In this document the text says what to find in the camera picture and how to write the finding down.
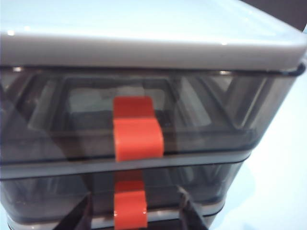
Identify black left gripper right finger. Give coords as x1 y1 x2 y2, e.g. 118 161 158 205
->
177 184 212 230

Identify smoky drawer with red handle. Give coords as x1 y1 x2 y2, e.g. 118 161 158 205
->
0 160 243 221
0 66 303 163

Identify white plastic drawer cabinet frame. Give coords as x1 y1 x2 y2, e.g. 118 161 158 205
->
0 0 307 230

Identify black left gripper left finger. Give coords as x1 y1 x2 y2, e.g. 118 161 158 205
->
54 191 94 230

